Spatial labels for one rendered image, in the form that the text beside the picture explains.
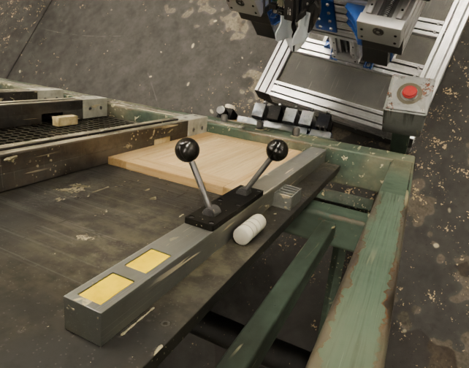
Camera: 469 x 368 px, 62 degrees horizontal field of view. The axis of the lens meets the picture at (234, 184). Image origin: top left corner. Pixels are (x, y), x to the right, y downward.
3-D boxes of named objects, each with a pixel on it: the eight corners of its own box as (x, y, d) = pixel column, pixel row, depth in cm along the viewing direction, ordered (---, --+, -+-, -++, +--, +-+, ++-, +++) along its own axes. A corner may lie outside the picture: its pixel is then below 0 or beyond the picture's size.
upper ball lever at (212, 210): (229, 212, 61) (199, 132, 60) (218, 220, 57) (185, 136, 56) (210, 218, 63) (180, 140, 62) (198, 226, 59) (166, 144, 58)
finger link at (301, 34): (283, 61, 78) (284, 17, 71) (296, 47, 81) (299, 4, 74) (296, 66, 77) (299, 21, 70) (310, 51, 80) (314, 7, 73)
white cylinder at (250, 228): (248, 247, 61) (266, 230, 68) (250, 231, 60) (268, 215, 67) (231, 242, 62) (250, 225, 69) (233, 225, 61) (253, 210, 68)
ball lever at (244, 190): (251, 201, 72) (296, 147, 66) (243, 207, 69) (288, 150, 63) (237, 187, 73) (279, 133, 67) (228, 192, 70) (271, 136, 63)
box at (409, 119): (427, 106, 128) (436, 77, 111) (419, 139, 126) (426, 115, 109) (389, 100, 132) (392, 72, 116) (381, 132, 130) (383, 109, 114)
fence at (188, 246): (324, 161, 121) (326, 149, 119) (101, 347, 38) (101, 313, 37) (308, 158, 122) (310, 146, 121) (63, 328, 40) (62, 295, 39)
